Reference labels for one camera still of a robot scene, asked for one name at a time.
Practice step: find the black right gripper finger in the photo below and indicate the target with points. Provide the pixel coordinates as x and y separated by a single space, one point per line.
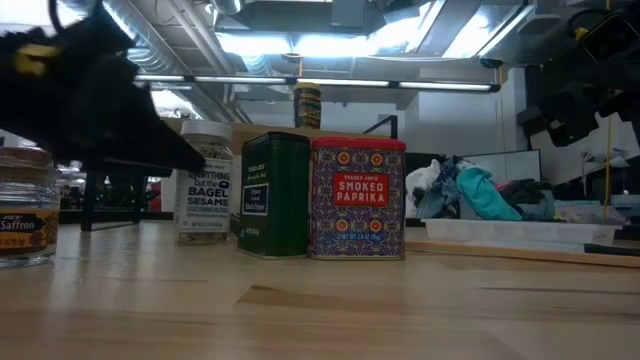
575 131
534 116

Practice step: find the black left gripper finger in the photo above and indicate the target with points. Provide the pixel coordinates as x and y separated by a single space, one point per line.
125 130

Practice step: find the small cork-lid saffron jar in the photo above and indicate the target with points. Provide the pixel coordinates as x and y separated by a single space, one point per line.
25 200

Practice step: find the white-lid bagel seasoning jar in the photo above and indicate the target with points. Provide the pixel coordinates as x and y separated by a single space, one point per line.
207 200

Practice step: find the green black pepper tin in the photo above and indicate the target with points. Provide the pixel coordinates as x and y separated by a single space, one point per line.
275 200

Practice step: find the yellow-lid spice jar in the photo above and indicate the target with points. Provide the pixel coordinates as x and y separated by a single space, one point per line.
307 107

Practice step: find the red-lid smoked paprika tin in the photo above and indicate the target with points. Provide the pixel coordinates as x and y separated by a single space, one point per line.
357 220

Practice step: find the wooden shelf black metal legs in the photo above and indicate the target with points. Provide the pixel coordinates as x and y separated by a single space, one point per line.
89 200

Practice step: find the white partition panel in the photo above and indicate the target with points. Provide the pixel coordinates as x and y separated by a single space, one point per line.
505 162

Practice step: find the dark maroon cloth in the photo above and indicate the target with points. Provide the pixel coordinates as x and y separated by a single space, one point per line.
520 187

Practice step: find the white storage box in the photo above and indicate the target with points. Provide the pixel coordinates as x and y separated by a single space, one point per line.
169 195

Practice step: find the light blue denim cloth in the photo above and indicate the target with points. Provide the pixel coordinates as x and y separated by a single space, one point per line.
542 210

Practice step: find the teal cloth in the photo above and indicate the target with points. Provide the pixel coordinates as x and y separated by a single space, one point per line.
482 195

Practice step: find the clear ice cube tray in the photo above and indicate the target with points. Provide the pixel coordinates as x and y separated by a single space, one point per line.
520 232

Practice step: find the blue plaid cloth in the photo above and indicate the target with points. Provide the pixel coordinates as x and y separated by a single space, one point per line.
440 200

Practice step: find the black monitor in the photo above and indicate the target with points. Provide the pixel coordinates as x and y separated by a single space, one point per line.
411 156

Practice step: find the white cloth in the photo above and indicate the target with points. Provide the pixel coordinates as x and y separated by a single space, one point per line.
422 182

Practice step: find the long LED light bar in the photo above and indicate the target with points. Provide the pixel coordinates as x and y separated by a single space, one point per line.
350 82

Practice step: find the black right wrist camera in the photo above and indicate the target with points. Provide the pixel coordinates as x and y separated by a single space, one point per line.
612 37

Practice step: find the black dome camera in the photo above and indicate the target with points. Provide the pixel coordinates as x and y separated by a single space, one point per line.
491 62

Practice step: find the black aluminium table frame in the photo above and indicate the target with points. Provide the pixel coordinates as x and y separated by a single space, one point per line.
115 216

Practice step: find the silver ventilation duct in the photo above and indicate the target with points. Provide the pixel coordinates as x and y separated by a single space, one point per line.
165 50

